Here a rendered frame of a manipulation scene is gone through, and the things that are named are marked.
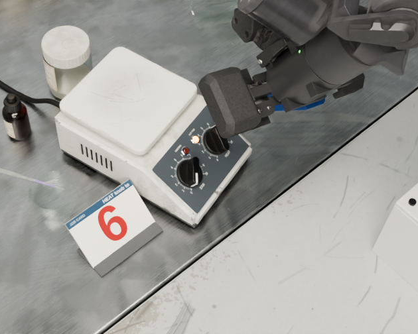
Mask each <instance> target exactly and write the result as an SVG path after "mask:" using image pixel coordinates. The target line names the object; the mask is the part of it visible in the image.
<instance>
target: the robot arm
mask: <svg viewBox="0 0 418 334"><path fill-rule="evenodd" d="M359 4H360V0H238V8H236V9H234V16H233V19H232V21H231V24H232V28H233V29H234V30H235V32H236V33H237V34H238V36H239V37H240V38H241V39H242V40H243V41H244V42H251V41H254V42H255V44H256V45H257V46H258V47H259V48H260V49H261V50H263V52H261V53H260V54H258V55H257V56H256V58H257V60H258V64H259V65H260V66H261V68H264V67H266V69H267V71H266V72H262V73H259V74H256V75H254V76H253V77H252V78H253V80H252V79H251V76H250V74H249V72H248V70H247V68H246V69H243V70H240V69H239V68H237V67H229V68H225V69H223V70H218V71H216V72H212V73H209V74H206V75H205V76H204V77H203V78H202V79H201V80H200V82H199V83H198V87H199V88H200V91H201V93H202V96H203V98H204V100H205V102H206V105H207V107H208V110H209V112H210V114H211V116H212V118H213V121H214V123H215V126H216V128H217V130H218V132H219V134H220V136H221V137H222V138H224V139H228V138H230V137H233V136H236V135H238V134H241V133H244V132H246V131H249V130H253V129H256V128H259V127H262V126H264V125H267V124H270V123H271V121H270V120H269V117H268V116H269V115H271V114H273V113H274V112H275V111H285V112H286V113H287V112H289V111H300V110H308V109H311V108H313V107H316V106H319V105H322V104H323V103H324V102H325V97H326V94H327V93H328V92H330V91H333V90H335V89H337V90H338V91H337V92H336V93H333V97H334V98H335V99H338V98H339V97H343V96H345V95H348V94H351V93H354V92H356V91H358V90H359V89H362V88H363V86H364V79H365V76H364V72H365V71H367V70H369V69H370V68H373V67H374V66H376V65H378V64H379V65H382V66H383V67H385V68H386V69H388V70H389V71H391V72H392V73H394V74H395V75H397V76H402V75H403V74H404V71H405V66H406V63H407V58H408V54H409V49H412V48H418V0H369V3H368V7H363V6H361V5H359ZM287 47H288V48H287ZM264 82H266V83H265V84H263V83H264Z"/></svg>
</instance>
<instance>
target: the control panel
mask: <svg viewBox="0 0 418 334"><path fill-rule="evenodd" d="M214 125H215V123H214V121H213V118H212V116H211V114H210V112H209V110H208V107H207V105H206V106H205V107H204V108H203V110H201V112H200V113H199V114H198V115H197V116H196V118H195V119H194V120H193V122H191V124H189V126H188V127H187V128H186V130H185V131H184V132H183V133H182V134H181V136H179V138H178V139H177V140H176V141H175V142H174V144H173V145H172V146H171V147H170V148H169V149H168V150H167V152H166V153H165V154H164V156H163V157H162V158H161V159H160V160H159V161H158V162H157V164H156V165H155V166H154V167H153V169H152V171H153V172H154V173H155V174H156V175H157V176H158V177H159V178H160V179H161V180H162V181H163V182H164V183H165V184H166V185H167V186H168V187H169V188H170V189H171V190H172V191H173V192H174V193H175V194H176V195H177V196H178V197H179V198H181V200H183V201H184V202H185V203H186V204H187V205H188V206H189V207H190V208H191V209H192V210H193V211H194V212H195V213H197V214H198V212H199V211H200V210H201V209H202V208H203V206H204V205H205V203H206V202H207V201H208V200H209V199H210V197H211V196H212V194H213V193H214V192H215V191H216V189H217V188H218V186H219V185H220V184H221V183H222V181H223V180H224V179H225V177H226V176H227V175H228V174H229V172H230V171H231V169H232V168H233V167H234V166H235V165H236V163H237V162H238V160H239V159H240V158H241V157H242V155H243V154H244V152H245V151H246V150H247V149H248V147H249V145H248V144H247V143H246V142H245V141H244V140H243V139H242V138H241V136H239V135H236V136H233V137H230V138H228V144H229V146H230V149H229V150H227V151H225V152H223V153H221V154H212V153H211V152H209V151H208V150H207V149H206V147H205V145H204V134H205V132H206V131H207V130H209V129H211V127H213V126H214ZM194 136H196V137H198V139H199V140H198V142H194V141H193V140H192V138H193V137H194ZM183 148H188V149H189V153H188V154H185V153H184V152H183ZM194 156H196V157H198V158H199V163H200V167H201V169H202V173H203V177H202V181H201V182H200V184H198V185H197V186H195V187H193V188H189V187H186V186H184V185H183V184H182V183H181V182H180V181H179V179H178V177H177V172H176V171H177V168H178V165H179V164H180V163H181V162H183V161H184V160H189V159H191V158H192V157H194Z"/></svg>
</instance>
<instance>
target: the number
mask: <svg viewBox="0 0 418 334"><path fill-rule="evenodd" d="M148 220H150V217H149V214H148V213H147V211H146V210H145V208H144V207H143V205H142V203H141V202H140V200H139V198H138V197H137V195H136V193H135V192H134V190H133V188H132V187H130V188H128V189H126V190H125V191H124V192H122V193H121V194H119V195H118V196H117V197H115V198H114V199H112V200H111V201H110V202H108V203H107V204H105V205H104V206H103V207H101V208H100V209H98V210H97V211H95V212H94V213H93V214H91V215H90V216H89V217H87V218H85V219H84V220H83V221H81V222H80V223H79V224H77V225H76V226H74V227H73V228H71V230H72V231H73V232H74V234H75V235H76V237H77V239H78V240H79V242H80V243H81V245H82V246H83V248H84V250H85V251H86V252H87V254H88V256H89V257H90V259H91V260H92V262H93V261H95V259H97V258H98V257H100V256H101V255H102V254H103V253H105V252H106V251H108V250H109V249H110V248H111V247H113V246H114V245H116V244H118V242H120V241H121V240H123V239H124V238H126V236H128V235H129V234H131V233H132V232H134V230H136V229H137V228H139V227H140V226H142V225H143V224H144V223H146V222H147V221H148Z"/></svg>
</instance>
